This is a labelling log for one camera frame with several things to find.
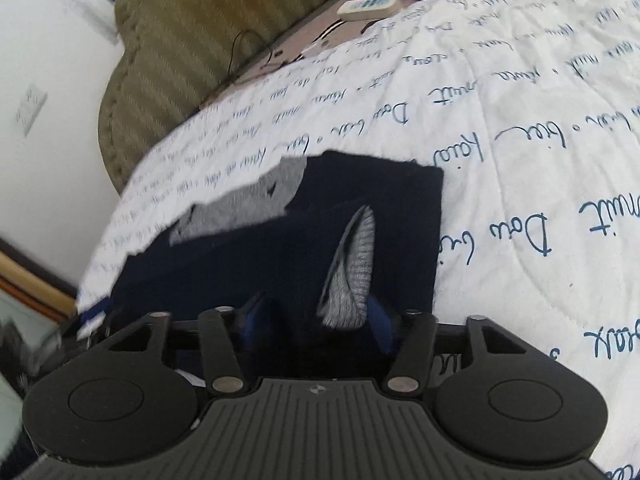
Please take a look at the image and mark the olive striped pillow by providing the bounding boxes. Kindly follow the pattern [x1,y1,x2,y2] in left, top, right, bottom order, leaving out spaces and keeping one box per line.
[97,0,401,197]

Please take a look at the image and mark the white wall socket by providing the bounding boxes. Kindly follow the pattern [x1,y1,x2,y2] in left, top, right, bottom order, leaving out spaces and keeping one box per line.
[12,82,49,137]

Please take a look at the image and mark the white remote control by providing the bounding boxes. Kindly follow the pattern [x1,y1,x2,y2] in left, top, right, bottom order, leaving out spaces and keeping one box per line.
[336,0,401,22]

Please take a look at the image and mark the black cable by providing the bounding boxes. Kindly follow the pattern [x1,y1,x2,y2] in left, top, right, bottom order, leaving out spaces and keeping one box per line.
[227,30,277,79]

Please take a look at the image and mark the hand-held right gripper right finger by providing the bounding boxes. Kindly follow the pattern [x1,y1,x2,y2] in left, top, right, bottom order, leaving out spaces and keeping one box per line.
[368,298,543,396]

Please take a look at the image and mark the navy and grey sock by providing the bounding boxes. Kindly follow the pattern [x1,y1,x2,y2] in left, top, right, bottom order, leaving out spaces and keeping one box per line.
[169,149,445,317]
[109,199,437,356]

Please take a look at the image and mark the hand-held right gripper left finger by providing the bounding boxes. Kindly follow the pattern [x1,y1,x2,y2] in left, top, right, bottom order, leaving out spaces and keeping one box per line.
[101,294,268,396]

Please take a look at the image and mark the white script-printed blanket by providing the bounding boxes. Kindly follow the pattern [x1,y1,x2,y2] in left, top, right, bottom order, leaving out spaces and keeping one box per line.
[75,0,640,480]

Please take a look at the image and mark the wooden trim strip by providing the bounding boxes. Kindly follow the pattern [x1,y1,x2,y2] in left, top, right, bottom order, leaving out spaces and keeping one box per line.
[0,250,77,322]

